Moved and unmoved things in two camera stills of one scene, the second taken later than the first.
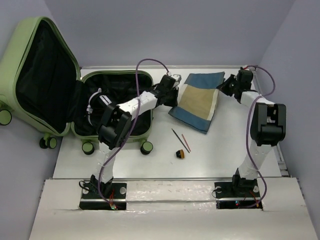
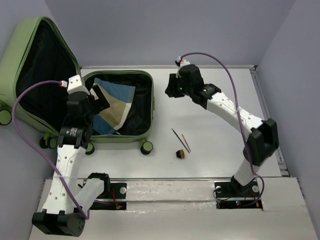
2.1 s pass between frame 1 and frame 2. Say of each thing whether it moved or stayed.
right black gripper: moved
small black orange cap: stayed
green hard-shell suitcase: stayed
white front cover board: stayed
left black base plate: stayed
